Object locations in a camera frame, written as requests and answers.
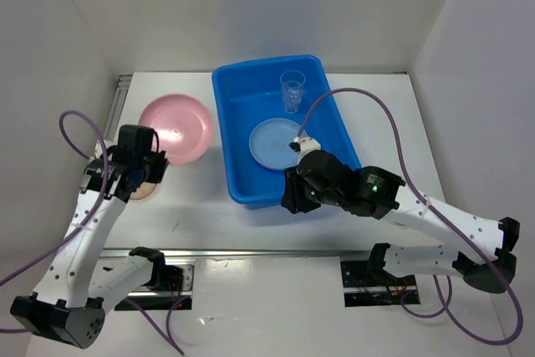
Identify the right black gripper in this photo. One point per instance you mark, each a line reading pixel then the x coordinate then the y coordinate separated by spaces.
pixel 292 196

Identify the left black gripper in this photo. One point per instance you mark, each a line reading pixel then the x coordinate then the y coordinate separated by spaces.
pixel 160 165

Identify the pink round plate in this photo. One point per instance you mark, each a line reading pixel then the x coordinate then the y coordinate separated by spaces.
pixel 184 126

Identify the light blue round plate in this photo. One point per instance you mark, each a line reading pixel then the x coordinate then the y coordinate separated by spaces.
pixel 269 143

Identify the blue plastic bin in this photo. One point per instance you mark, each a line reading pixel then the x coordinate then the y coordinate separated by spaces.
pixel 249 93

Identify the clear plastic cup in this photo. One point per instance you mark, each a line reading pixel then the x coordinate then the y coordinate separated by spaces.
pixel 292 90

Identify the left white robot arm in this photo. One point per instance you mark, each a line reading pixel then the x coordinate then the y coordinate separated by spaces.
pixel 69 305

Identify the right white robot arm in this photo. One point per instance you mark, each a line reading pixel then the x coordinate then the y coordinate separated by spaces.
pixel 473 248

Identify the beige textured glass plate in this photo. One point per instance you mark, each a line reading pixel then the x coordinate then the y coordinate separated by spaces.
pixel 145 190

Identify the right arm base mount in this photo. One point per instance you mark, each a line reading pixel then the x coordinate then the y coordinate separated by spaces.
pixel 362 289

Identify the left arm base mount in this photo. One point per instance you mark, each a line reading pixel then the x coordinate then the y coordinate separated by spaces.
pixel 177 287

